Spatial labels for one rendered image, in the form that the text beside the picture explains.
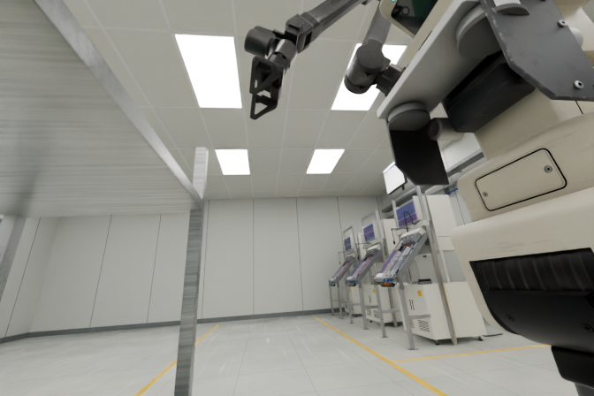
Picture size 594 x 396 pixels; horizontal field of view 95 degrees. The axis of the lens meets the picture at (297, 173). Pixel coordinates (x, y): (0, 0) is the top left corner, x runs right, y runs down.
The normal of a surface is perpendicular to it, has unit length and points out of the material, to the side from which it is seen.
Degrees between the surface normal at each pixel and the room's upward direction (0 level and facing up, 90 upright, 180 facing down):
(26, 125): 180
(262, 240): 90
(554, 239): 98
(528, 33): 90
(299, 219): 90
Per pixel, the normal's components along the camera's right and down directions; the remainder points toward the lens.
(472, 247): -0.97, 0.13
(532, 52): 0.14, -0.38
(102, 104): 0.06, 0.93
